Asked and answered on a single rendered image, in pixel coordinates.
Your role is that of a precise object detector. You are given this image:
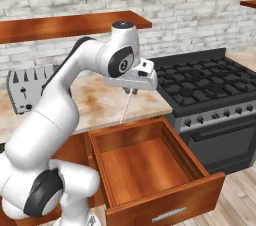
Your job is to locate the black oven door handle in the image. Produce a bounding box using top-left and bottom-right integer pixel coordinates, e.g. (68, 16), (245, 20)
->
(190, 117), (256, 143)

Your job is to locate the open wooden drawer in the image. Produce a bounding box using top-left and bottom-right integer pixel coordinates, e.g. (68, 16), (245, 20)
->
(87, 116), (227, 226)

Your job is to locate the black gas stove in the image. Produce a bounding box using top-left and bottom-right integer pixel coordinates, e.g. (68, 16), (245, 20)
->
(149, 47), (256, 176)

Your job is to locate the long wooden wall shelf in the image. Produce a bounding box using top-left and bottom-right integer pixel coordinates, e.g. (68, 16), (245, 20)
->
(0, 10), (154, 45)

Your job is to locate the dark grey oven door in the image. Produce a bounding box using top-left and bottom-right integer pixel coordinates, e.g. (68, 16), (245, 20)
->
(187, 120), (256, 176)

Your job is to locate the silver toaster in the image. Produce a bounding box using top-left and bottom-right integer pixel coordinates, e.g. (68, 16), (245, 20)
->
(5, 64), (60, 115)

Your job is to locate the silver drawer handle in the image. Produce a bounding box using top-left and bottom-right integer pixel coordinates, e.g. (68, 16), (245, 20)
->
(151, 206), (188, 224)

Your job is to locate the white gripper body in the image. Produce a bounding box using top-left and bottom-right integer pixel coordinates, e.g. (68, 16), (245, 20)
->
(102, 67), (159, 92)

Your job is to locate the short wooden wall shelf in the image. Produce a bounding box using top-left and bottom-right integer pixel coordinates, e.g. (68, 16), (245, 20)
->
(239, 0), (256, 9)

